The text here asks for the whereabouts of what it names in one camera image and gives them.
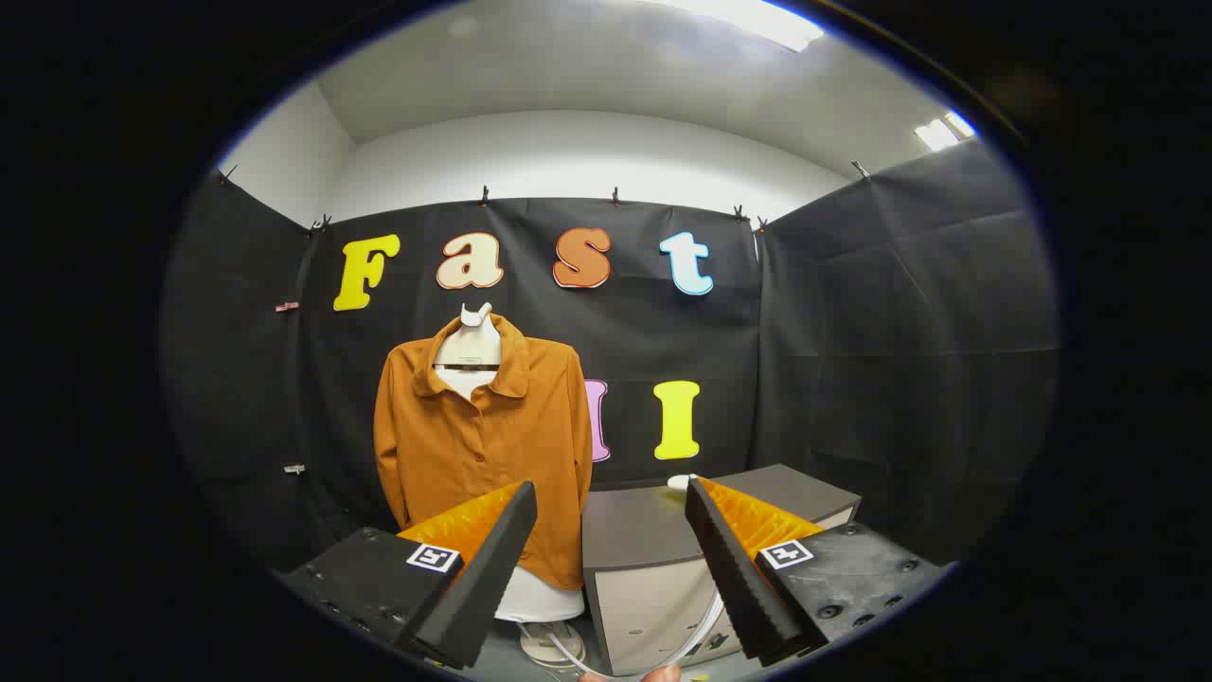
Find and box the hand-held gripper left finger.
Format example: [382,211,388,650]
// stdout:
[284,480,539,671]

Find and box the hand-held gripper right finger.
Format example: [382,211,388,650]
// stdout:
[684,476,948,667]

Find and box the orange button-up shirt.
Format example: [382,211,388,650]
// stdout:
[373,314,594,591]

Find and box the grey cabinet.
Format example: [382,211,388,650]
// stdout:
[580,463,864,676]

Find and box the white mannequin torso form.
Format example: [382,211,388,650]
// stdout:
[433,302,589,670]

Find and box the black backdrop cloth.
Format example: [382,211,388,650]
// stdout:
[161,140,1060,607]

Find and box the small ceiling light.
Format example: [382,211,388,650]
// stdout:
[913,111,978,153]

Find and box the long ceiling light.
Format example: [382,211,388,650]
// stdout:
[653,0,827,54]

